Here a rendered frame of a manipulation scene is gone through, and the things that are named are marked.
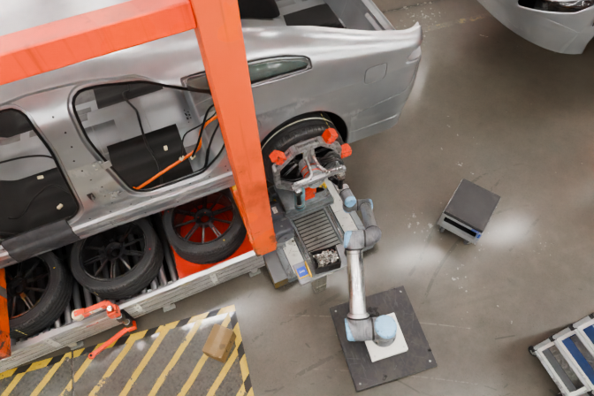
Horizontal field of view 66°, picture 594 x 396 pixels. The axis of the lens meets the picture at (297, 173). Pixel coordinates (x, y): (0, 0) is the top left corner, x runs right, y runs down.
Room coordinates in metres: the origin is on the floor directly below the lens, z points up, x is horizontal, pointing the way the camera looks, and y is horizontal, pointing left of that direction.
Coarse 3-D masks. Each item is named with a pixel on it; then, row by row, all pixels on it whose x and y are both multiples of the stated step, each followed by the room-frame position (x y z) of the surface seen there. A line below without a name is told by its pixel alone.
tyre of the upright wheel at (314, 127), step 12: (288, 120) 2.13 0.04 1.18; (312, 120) 2.14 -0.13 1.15; (324, 120) 2.17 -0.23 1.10; (276, 132) 2.06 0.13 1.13; (288, 132) 2.03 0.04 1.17; (300, 132) 2.02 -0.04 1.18; (312, 132) 2.03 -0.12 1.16; (336, 132) 2.11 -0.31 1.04; (276, 144) 1.97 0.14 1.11; (288, 144) 1.96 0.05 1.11; (264, 156) 1.95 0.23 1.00; (264, 168) 1.90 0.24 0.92; (288, 180) 1.96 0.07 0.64
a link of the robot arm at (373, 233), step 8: (360, 200) 1.80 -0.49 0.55; (368, 200) 1.79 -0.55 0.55; (360, 208) 1.73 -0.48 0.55; (368, 208) 1.67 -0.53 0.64; (368, 216) 1.56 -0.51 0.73; (368, 224) 1.46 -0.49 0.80; (376, 224) 1.47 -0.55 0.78; (368, 232) 1.34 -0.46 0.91; (376, 232) 1.34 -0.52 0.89; (368, 240) 1.29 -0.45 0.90; (376, 240) 1.30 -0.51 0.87
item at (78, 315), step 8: (96, 304) 1.08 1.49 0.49; (104, 304) 1.08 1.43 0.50; (112, 304) 1.07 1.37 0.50; (72, 312) 1.03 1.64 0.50; (80, 312) 1.02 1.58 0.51; (88, 312) 1.03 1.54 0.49; (112, 312) 1.01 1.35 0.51; (80, 320) 0.99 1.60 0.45; (128, 328) 1.01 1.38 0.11; (136, 328) 1.01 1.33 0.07; (120, 336) 0.96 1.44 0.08; (104, 344) 0.90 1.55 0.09; (96, 352) 0.84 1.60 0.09
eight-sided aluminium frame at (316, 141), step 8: (320, 136) 2.02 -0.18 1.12; (296, 144) 1.95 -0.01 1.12; (304, 144) 1.96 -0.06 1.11; (312, 144) 1.95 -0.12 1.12; (320, 144) 1.96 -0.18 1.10; (328, 144) 1.98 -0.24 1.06; (336, 144) 2.02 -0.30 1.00; (288, 152) 1.92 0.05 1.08; (296, 152) 1.89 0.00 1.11; (336, 152) 2.01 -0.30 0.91; (288, 160) 1.88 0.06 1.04; (272, 168) 1.87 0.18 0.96; (280, 168) 1.86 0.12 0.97; (328, 168) 2.03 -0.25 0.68; (280, 184) 1.84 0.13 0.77; (288, 184) 1.92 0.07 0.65
